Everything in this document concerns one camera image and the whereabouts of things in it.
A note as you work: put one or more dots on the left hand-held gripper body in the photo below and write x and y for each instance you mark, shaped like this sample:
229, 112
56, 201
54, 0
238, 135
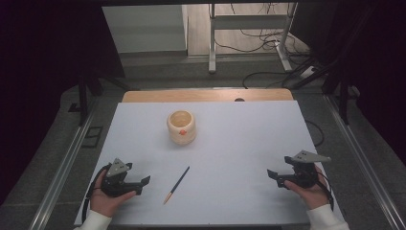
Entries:
115, 183

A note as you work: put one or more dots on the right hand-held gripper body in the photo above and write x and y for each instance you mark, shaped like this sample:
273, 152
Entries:
304, 175

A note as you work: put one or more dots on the dark blue pencil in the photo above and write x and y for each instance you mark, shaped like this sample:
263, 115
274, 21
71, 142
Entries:
176, 185

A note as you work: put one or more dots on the cream cup with red mark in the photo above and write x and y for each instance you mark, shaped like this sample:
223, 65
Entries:
182, 131

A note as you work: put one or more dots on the person's left hand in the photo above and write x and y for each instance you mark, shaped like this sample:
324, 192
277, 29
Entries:
107, 202

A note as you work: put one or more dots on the person's right hand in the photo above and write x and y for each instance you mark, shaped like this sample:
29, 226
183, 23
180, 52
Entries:
314, 195

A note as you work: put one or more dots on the white table mat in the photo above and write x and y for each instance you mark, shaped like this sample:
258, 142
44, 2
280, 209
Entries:
223, 153

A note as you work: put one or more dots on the black metal stand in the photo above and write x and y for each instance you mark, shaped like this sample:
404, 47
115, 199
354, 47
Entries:
344, 99
83, 96

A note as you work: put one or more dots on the wooden table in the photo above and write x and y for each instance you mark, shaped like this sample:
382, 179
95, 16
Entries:
191, 95

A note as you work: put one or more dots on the white power strip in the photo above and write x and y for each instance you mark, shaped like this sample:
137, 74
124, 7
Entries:
307, 72

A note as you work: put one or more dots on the dark curtain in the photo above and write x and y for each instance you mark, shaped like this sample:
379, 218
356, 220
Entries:
41, 64
376, 64

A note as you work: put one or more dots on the white cabinet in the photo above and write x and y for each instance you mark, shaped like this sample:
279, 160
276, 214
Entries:
143, 28

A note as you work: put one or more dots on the black floor bracket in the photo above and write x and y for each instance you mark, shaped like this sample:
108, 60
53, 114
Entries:
92, 136

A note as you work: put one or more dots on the aluminium rail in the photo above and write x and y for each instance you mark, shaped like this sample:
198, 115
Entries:
60, 172
367, 159

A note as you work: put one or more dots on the white metal desk frame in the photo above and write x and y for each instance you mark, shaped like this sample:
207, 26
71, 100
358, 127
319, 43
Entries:
249, 21

